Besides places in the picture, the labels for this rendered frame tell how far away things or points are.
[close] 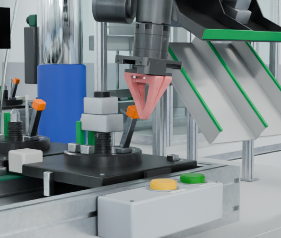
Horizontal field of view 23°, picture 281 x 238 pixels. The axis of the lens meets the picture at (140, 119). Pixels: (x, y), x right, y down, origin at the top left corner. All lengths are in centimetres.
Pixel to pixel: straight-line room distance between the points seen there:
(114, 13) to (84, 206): 33
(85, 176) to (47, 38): 112
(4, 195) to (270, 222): 47
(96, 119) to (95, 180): 16
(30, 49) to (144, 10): 149
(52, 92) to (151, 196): 121
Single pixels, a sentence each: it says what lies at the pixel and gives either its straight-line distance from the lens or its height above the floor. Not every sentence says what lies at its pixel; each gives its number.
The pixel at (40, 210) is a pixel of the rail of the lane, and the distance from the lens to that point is 92.
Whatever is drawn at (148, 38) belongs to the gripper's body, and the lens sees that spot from 109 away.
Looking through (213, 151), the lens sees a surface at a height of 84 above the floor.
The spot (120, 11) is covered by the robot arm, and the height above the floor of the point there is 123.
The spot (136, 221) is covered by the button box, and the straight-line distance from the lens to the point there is 95.
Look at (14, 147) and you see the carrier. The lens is 136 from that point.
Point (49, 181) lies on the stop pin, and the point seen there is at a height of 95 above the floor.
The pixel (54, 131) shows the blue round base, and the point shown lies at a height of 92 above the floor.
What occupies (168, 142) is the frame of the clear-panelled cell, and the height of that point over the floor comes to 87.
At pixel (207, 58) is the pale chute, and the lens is 151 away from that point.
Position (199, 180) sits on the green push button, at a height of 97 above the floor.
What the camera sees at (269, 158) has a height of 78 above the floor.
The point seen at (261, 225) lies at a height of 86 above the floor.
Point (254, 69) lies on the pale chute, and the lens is 161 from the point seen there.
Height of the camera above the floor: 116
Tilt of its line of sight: 5 degrees down
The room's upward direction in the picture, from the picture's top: straight up
